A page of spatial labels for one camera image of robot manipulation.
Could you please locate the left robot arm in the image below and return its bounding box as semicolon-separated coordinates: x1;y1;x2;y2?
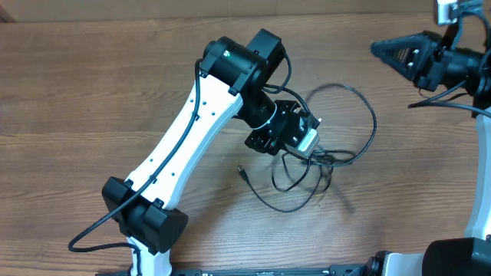
102;30;319;275

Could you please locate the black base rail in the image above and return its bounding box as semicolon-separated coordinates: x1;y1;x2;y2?
95;263;437;276

